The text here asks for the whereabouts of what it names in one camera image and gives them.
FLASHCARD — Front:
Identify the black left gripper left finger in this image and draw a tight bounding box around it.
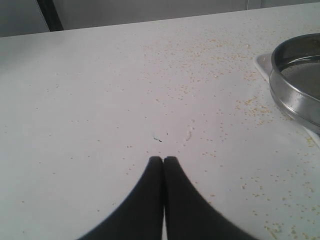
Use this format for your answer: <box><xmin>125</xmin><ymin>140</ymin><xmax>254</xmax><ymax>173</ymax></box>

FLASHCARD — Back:
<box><xmin>81</xmin><ymin>156</ymin><xmax>164</xmax><ymax>240</ymax></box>

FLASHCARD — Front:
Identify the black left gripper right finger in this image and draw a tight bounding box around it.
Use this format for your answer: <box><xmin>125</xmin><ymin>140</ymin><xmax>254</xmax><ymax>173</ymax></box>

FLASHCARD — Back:
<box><xmin>163</xmin><ymin>156</ymin><xmax>254</xmax><ymax>240</ymax></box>

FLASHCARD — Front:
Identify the round steel mesh sieve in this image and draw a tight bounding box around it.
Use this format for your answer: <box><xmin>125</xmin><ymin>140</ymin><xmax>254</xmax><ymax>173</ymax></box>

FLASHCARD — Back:
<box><xmin>269</xmin><ymin>33</ymin><xmax>320</xmax><ymax>134</ymax></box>

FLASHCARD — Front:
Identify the white square plastic tray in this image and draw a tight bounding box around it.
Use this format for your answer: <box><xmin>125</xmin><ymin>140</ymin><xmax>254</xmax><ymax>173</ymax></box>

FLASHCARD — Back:
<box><xmin>253</xmin><ymin>52</ymin><xmax>320</xmax><ymax>148</ymax></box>

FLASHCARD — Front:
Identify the white cabinet with doors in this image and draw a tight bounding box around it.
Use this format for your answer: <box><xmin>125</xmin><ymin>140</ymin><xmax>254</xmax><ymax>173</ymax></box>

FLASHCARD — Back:
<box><xmin>0</xmin><ymin>0</ymin><xmax>304</xmax><ymax>37</ymax></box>

